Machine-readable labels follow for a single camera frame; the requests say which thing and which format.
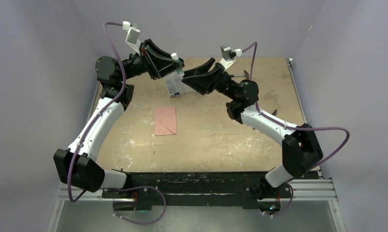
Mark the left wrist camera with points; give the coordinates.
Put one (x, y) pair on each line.
(132, 37)

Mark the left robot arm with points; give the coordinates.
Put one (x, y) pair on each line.
(77, 164)

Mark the black base frame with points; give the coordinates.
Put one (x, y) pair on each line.
(241, 189)

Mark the pink envelope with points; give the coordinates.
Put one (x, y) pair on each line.
(165, 121)

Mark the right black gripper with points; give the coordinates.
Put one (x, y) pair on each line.
(206, 83)

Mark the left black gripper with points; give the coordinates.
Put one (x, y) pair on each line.
(156, 63)

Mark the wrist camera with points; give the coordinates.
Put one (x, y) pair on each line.
(132, 37)
(229, 56)

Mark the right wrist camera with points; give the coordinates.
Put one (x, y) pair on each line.
(229, 56)

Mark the green white glue stick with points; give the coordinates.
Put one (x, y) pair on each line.
(178, 64)

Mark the clear plastic screw box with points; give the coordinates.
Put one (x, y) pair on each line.
(175, 86)

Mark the black handled hammer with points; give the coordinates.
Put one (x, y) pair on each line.
(245, 74)

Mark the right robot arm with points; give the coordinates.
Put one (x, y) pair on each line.
(300, 148)

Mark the black pliers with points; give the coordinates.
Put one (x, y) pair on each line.
(263, 124)

